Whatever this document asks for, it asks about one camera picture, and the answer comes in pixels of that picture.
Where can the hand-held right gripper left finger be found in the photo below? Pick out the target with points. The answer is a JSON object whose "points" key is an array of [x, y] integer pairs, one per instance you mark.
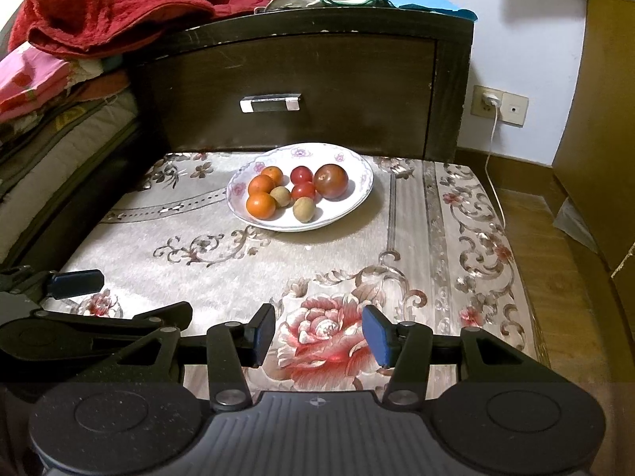
{"points": [[264, 331]]}

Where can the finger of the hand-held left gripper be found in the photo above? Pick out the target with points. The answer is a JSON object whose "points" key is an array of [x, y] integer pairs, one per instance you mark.
{"points": [[77, 283], [149, 316]]}

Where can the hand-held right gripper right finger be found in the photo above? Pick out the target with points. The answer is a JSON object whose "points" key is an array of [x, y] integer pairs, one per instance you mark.
{"points": [[374, 338]]}

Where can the orange mandarin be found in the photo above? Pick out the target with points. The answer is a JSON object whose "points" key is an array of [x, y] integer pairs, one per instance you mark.
{"points": [[261, 205], [261, 185], [272, 174]]}

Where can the brown kiwi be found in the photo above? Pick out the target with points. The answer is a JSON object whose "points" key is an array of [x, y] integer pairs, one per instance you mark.
{"points": [[281, 196], [302, 209]]}

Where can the white floral rim plate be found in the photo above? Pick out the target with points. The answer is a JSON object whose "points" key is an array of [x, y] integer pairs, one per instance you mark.
{"points": [[342, 208]]}

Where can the small red tomato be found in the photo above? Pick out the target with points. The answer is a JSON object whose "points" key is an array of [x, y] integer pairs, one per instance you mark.
{"points": [[301, 174], [303, 191]]}

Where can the large dark red tomato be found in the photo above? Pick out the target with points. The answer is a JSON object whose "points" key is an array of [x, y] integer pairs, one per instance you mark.
{"points": [[331, 181]]}

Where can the beige floral cloth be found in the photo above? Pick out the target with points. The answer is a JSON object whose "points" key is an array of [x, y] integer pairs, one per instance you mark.
{"points": [[347, 258]]}

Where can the white mattress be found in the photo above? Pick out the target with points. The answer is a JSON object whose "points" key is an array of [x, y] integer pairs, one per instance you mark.
{"points": [[49, 168]]}

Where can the folded multicolour quilt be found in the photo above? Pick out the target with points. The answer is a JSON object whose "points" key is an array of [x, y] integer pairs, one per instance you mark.
{"points": [[74, 94]]}

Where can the pink floral blanket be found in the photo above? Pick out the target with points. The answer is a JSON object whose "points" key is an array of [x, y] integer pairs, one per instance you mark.
{"points": [[30, 79]]}

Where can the white charger plug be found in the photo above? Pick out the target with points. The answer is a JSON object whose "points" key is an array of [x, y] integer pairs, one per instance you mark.
{"points": [[491, 99]]}

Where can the red fuzzy blanket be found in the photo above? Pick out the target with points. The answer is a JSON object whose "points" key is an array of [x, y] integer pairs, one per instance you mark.
{"points": [[99, 15]]}

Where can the dark wooden nightstand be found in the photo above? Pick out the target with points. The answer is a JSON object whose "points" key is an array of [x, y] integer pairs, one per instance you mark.
{"points": [[347, 69]]}

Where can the dark red cloth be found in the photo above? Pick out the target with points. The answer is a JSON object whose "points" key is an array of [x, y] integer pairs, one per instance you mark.
{"points": [[233, 2]]}

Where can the dark wooden bed frame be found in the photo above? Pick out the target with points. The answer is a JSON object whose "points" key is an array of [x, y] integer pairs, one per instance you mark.
{"points": [[74, 218]]}

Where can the beige wall socket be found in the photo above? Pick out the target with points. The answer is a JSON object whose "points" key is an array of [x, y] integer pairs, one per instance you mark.
{"points": [[478, 106], [515, 109]]}

